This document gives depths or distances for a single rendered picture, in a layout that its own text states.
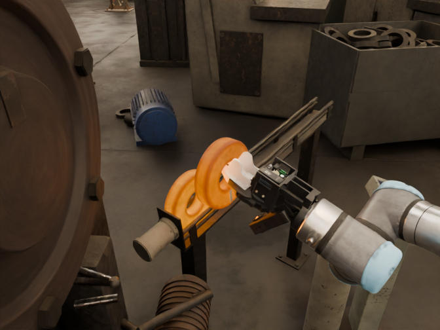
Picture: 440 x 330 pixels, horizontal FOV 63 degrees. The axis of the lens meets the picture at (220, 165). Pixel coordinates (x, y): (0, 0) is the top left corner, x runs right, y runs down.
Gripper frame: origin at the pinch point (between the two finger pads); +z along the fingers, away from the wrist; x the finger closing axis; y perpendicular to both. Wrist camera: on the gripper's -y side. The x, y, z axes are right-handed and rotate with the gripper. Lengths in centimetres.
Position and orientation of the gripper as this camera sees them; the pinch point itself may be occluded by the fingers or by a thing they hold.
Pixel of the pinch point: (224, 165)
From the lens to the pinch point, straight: 76.0
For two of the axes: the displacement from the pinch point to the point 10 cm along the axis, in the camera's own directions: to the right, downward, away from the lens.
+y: 2.2, -7.3, -6.5
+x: -6.2, 4.1, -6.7
